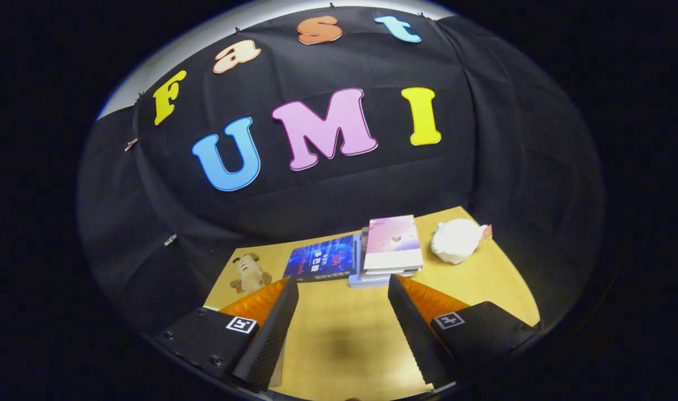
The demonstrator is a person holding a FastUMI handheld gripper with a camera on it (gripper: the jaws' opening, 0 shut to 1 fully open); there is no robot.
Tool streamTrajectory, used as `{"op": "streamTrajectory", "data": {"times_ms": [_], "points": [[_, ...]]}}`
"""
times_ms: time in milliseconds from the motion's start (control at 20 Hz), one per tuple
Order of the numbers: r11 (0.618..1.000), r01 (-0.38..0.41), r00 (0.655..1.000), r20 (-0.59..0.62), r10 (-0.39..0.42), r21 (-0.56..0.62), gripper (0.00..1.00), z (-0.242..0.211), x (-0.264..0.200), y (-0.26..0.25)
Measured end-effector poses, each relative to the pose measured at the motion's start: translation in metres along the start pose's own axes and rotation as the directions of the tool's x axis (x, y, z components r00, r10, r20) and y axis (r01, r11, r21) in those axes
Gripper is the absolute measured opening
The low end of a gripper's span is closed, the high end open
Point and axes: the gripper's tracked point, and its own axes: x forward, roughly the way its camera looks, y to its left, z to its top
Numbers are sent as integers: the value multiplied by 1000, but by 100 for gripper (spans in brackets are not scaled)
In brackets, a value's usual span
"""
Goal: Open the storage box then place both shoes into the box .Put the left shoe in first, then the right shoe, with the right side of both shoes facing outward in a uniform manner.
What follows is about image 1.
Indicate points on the blue cover book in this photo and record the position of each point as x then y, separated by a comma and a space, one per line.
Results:
322, 259

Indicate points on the black backdrop cloth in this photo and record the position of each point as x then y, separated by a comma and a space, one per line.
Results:
484, 167

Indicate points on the tan plush toy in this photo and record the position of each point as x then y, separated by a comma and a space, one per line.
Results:
250, 273

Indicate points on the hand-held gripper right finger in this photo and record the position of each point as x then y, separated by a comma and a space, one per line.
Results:
414, 334

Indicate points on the pink cover book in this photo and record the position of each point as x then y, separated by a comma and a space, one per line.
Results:
393, 242

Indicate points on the pale blue book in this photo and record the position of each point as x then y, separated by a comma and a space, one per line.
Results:
367, 282

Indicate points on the pink clip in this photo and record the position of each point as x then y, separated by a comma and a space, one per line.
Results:
131, 145

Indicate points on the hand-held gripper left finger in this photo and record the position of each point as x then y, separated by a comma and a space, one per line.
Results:
272, 334

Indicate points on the silver clip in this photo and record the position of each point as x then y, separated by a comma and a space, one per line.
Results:
170, 240

